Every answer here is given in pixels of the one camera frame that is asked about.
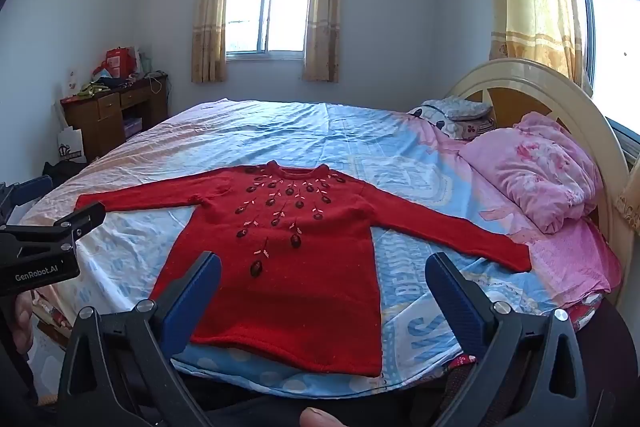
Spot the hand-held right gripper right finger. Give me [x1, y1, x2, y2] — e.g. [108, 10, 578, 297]
[425, 252, 608, 427]

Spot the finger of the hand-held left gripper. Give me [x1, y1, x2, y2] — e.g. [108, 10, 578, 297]
[52, 201, 107, 254]

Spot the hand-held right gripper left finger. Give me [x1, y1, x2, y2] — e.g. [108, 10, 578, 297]
[56, 251, 222, 427]

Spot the red embroidered sweater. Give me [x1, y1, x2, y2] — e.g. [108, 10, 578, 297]
[74, 160, 533, 378]

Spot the person's left hand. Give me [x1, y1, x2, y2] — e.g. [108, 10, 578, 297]
[12, 293, 36, 354]

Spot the person's right hand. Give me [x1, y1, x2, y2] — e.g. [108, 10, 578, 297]
[299, 407, 347, 427]

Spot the black bag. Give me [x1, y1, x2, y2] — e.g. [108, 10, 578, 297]
[42, 159, 89, 188]

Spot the brown wooden desk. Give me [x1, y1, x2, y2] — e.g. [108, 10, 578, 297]
[60, 74, 169, 162]

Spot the pink towel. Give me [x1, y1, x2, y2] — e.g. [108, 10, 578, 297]
[527, 226, 624, 304]

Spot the pink pillow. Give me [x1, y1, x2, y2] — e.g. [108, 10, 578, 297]
[460, 112, 604, 236]

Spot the red gift bag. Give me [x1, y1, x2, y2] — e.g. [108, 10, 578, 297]
[105, 47, 139, 80]

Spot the floral pillow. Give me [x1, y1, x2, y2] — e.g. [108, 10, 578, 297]
[452, 117, 497, 142]

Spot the blue and pink bed sheet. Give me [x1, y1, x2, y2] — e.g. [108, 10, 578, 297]
[20, 99, 623, 400]

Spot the grey patterned pillow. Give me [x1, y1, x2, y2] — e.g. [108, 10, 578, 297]
[422, 96, 494, 122]

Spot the cream wooden headboard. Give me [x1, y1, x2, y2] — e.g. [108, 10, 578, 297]
[445, 59, 634, 308]

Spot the yellow patterned curtain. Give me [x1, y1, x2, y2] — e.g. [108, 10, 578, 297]
[191, 0, 239, 84]
[301, 0, 346, 84]

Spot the large window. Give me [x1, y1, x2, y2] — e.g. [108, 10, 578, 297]
[549, 0, 640, 130]

